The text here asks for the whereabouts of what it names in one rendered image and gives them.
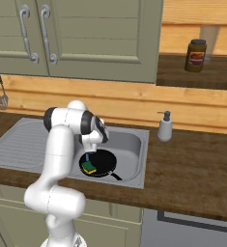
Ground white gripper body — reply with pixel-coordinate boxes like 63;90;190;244
81;132;104;154

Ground green and yellow sponge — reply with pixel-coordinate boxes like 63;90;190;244
81;160;98;176

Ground black frying pan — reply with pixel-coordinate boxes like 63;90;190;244
78;149;124;181

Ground steel sink with drainer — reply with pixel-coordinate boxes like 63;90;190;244
0;117;151;190

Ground green lower cupboard run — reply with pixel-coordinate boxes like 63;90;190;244
0;182;144;247

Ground white soap dispenser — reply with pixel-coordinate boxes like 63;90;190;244
156;110;174;143

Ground hanging slotted metal spatula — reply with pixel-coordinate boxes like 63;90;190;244
0;73;10;111

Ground wide green upper cupboard door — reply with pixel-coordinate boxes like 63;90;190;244
36;0;164;84

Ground grey dishwasher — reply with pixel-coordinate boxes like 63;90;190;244
139;207;227;247

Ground brown jar with black lid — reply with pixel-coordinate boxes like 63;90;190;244
184;39;208;73

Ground narrow green upper cupboard door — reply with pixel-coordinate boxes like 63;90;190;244
0;0;50;77

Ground dark wooden shelf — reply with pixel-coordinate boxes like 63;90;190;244
156;53;227;92

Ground clear drinking glass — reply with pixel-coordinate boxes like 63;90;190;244
200;25;221;63

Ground curved silver cupboard handle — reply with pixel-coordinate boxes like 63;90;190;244
19;4;41;65
40;4;59;66

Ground dark dishwasher handle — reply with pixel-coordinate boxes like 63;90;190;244
156;209;227;234

